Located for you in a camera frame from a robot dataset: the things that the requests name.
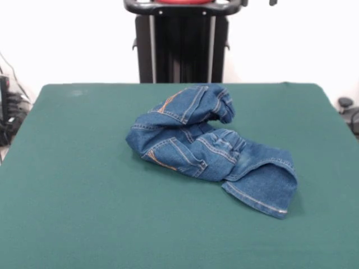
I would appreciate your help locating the black electronic equipment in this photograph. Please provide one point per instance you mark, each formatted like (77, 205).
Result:
(7, 120)

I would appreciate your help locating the dark green table cloth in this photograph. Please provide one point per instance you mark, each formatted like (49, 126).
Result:
(84, 182)

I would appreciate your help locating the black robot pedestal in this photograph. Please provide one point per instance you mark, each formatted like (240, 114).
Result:
(168, 42)

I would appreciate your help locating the blue denim jeans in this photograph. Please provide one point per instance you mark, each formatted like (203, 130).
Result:
(174, 145)

